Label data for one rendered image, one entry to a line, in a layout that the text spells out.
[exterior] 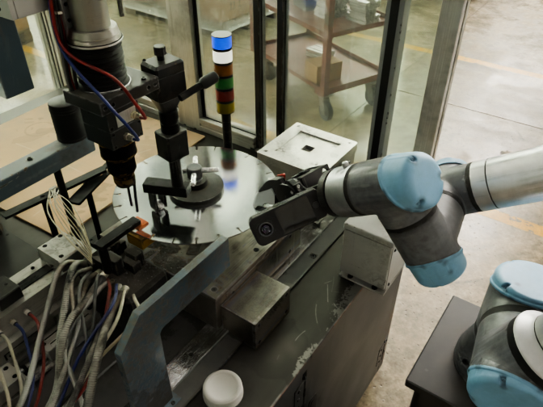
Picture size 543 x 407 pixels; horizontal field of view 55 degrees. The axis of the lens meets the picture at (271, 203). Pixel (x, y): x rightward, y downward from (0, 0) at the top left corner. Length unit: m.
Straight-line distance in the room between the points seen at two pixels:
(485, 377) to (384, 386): 1.13
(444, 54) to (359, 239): 0.42
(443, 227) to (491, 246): 1.82
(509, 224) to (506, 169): 1.91
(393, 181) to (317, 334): 0.48
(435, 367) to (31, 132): 1.35
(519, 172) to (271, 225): 0.35
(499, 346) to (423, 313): 1.34
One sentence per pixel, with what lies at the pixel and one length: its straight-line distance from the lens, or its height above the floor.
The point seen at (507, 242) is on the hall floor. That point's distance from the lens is 2.58.
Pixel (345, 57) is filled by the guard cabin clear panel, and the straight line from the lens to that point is 1.29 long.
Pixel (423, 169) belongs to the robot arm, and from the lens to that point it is 0.66.
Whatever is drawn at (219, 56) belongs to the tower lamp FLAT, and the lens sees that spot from 1.23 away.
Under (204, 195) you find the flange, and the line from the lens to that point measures 1.03.
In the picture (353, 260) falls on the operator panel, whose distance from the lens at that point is 1.11.
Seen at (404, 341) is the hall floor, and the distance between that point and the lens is 2.04.
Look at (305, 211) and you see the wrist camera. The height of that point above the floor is 1.09.
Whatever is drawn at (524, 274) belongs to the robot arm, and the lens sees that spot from 0.93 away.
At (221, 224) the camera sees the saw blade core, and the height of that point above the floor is 0.95.
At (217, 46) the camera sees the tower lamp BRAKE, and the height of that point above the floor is 1.14.
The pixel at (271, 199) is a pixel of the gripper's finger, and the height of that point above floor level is 1.05.
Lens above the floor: 1.57
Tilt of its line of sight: 38 degrees down
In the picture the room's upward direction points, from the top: straight up
